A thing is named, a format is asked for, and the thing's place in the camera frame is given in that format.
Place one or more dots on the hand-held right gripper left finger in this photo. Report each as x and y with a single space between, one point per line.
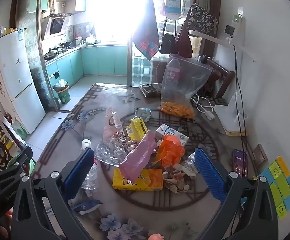
79 168

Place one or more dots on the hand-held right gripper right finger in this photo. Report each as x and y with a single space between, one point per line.
210 177

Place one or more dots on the green rimmed red bin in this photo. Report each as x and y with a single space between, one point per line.
14 161

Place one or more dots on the clear plastic bottle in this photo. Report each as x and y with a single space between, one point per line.
91 177

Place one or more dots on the clear wrapper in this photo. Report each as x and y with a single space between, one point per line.
191 163

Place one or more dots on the paper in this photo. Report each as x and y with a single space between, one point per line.
176 180

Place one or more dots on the clear plastic container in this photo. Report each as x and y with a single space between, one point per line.
109 152

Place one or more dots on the orange plastic bag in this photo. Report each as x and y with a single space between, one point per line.
171 152

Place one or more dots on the pink printed packet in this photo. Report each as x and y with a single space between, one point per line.
111 125

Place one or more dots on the white blue milk carton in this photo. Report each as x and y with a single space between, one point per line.
171 133

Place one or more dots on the pink plastic bag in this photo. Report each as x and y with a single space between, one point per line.
140 157

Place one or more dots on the small yellow box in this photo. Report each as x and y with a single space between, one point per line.
136 128

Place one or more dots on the blue white wrapper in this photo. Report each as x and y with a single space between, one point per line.
142 112

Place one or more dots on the person's left hand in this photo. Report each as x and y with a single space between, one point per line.
2 231

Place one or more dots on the person's right hand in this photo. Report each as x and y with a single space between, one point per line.
156 237

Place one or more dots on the yellow plastic toy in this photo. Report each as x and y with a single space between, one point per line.
4 140

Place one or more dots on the white leaning board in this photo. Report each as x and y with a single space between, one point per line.
7 127

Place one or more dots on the purple smartphone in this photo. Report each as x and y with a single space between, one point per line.
240 162

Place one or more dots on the colourful children's toy pad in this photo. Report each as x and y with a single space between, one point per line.
277 185

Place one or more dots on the orange snack pieces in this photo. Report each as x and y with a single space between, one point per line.
177 110

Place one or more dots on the white refrigerator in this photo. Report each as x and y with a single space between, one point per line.
14 80

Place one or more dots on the green kitchen waste bin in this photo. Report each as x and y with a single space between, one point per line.
63 93

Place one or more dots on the clear zip bag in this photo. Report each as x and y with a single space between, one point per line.
185 80

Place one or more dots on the dark wooden chair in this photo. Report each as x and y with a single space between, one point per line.
220 72

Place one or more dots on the dark printed packet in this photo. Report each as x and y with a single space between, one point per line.
151 88

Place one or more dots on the teal lower kitchen cabinets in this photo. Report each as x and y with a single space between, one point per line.
92 60

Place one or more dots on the black wok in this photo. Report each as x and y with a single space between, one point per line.
50 53

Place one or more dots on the pink label plastic bottle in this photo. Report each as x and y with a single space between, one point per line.
173 70

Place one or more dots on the dark red hanging cloth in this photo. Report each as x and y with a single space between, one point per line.
185 42

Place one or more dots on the white desk lamp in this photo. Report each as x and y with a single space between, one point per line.
210 37

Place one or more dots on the steel range hood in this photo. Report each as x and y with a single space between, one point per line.
57 25

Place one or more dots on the black hanging bag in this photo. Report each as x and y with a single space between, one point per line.
167 43

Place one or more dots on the plaid hanging cloth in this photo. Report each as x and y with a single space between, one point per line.
146 37

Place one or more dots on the black plug adapter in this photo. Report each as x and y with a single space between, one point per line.
228 30

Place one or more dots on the black letter print bag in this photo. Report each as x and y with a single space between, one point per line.
202 20

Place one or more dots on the white power strip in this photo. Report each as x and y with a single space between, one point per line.
236 21

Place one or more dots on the smiley print hanging organizer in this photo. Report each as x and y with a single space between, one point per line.
172 2

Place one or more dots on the brown wall socket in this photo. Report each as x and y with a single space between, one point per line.
260 155

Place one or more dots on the silver ribbed hood duct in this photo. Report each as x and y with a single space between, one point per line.
53 5

